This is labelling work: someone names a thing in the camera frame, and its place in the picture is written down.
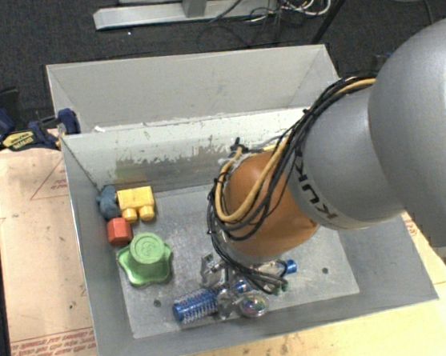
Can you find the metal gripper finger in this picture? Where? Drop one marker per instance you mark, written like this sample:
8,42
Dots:
210,279
208,263

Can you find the blue bristle hair roller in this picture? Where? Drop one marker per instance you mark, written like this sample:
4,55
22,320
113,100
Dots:
194,305

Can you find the clear glass thing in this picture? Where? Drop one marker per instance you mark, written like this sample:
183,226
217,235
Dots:
253,306

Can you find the small blue cylinder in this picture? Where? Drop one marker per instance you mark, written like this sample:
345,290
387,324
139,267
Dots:
290,266

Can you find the green star-shaped cup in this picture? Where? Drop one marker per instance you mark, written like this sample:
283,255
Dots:
148,259

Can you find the red-brown small block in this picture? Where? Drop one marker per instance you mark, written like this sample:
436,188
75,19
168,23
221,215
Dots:
118,231

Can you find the yellow toy building block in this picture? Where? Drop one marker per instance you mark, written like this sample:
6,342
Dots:
134,198

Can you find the blue-grey toy animal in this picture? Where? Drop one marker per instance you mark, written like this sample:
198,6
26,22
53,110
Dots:
108,203

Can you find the brown cardboard board, red print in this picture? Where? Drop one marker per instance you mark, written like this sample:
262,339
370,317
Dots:
38,252

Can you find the grey metal bin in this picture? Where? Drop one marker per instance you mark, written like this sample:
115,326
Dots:
180,93

